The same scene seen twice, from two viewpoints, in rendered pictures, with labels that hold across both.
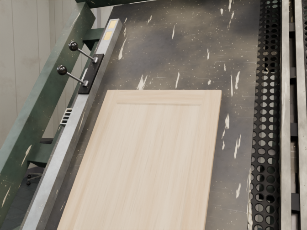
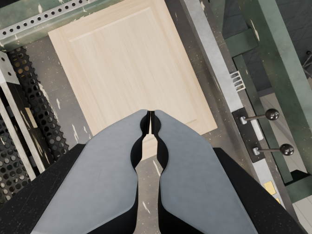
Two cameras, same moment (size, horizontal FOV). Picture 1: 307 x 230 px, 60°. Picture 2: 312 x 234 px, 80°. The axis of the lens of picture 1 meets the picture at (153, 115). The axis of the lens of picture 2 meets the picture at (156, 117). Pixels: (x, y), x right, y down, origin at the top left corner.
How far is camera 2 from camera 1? 0.51 m
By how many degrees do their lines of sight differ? 34
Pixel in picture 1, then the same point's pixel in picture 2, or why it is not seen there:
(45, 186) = (198, 15)
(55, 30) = not seen: outside the picture
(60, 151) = (211, 47)
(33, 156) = (247, 34)
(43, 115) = (273, 71)
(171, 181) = (102, 82)
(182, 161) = (103, 100)
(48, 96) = (284, 90)
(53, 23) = not seen: outside the picture
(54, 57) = not seen: outside the picture
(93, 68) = (250, 140)
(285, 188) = (17, 115)
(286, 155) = (27, 138)
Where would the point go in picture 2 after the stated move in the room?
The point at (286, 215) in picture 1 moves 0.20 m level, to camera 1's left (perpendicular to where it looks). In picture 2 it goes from (9, 99) to (45, 60)
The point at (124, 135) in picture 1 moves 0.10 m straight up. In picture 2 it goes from (165, 95) to (176, 116)
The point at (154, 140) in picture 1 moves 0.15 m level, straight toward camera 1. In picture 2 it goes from (136, 104) to (106, 86)
